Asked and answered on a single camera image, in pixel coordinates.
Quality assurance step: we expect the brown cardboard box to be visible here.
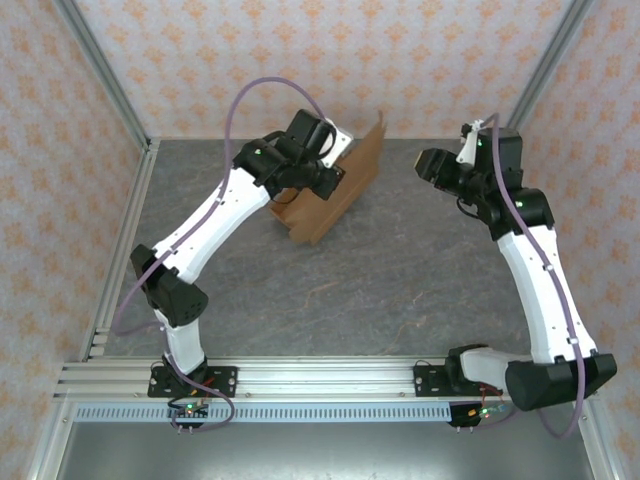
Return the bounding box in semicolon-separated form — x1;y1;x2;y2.
268;109;387;246

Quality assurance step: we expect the grey metal sheet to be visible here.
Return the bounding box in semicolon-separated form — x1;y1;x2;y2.
29;422;611;480

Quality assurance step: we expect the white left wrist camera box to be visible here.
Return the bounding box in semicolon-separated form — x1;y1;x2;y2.
319;127;355;170

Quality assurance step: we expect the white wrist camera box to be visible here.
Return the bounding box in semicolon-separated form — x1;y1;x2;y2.
319;127;355;170
457;118;487;165

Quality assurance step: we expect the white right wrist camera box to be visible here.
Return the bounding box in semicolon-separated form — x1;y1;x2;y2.
457;118;487;165

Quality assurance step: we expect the aluminium frame post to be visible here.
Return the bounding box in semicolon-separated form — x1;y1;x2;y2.
52;0;154;151
499;0;597;151

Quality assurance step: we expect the wide aluminium side rail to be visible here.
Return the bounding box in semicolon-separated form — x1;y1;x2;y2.
79;139;161;361

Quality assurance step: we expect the long aluminium mounting rail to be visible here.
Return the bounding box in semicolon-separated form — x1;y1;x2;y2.
53;357;599;401

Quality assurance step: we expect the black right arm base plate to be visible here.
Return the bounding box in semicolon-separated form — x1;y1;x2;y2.
413;364;501;399

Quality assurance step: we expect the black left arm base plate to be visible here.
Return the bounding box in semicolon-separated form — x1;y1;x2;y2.
147;366;239;399

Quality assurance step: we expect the slotted grey cable duct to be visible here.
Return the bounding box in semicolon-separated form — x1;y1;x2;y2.
74;404;501;424

